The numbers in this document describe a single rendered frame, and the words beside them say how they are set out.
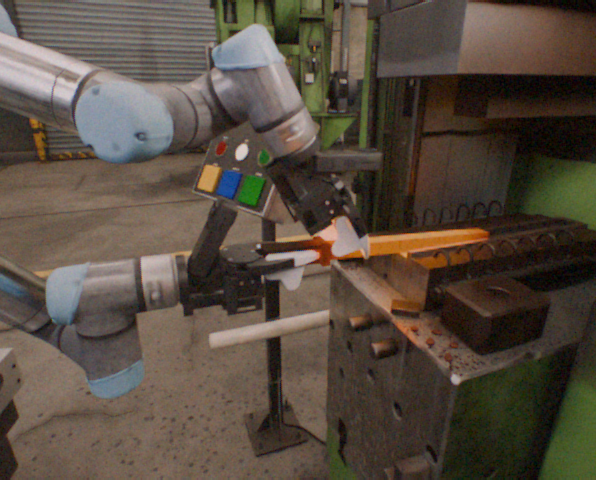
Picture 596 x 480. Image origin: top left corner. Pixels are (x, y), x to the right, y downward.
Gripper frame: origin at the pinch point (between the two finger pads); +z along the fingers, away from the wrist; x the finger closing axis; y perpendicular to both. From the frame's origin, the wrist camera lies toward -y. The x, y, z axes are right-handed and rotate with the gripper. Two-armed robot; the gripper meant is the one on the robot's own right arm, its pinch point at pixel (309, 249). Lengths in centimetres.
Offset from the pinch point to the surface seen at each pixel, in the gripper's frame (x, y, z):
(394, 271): -1.3, 6.9, 17.2
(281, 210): -39.2, 5.1, 7.8
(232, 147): -60, -9, 0
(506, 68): 8.1, -26.2, 24.6
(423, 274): 6.5, 4.0, 17.1
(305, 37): -481, -97, 181
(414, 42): -1.7, -30.0, 16.4
